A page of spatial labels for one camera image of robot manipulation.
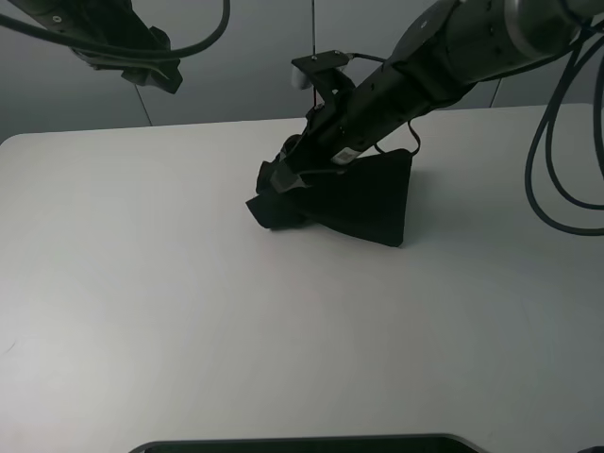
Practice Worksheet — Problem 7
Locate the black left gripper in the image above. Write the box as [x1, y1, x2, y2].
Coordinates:
[75, 18, 184, 95]

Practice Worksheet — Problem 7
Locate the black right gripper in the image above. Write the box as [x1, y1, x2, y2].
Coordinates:
[256, 106, 359, 195]

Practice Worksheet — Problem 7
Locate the black printed t-shirt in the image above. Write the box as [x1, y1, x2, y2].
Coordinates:
[246, 149, 413, 247]

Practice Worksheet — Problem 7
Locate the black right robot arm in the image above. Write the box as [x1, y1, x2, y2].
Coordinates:
[256, 1, 603, 194]

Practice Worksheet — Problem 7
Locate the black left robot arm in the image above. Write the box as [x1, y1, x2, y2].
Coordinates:
[10, 0, 183, 94]

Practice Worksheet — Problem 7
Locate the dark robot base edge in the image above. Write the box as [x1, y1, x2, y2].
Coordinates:
[132, 434, 484, 453]

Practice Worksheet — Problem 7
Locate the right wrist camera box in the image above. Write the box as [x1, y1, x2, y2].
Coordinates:
[292, 50, 356, 103]

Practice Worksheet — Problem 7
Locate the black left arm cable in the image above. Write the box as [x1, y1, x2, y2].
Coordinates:
[0, 0, 231, 62]

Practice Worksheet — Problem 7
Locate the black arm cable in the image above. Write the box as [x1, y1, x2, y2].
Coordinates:
[525, 0, 604, 237]
[0, 0, 231, 62]

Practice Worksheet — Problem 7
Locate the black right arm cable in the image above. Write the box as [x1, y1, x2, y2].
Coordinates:
[525, 0, 604, 237]

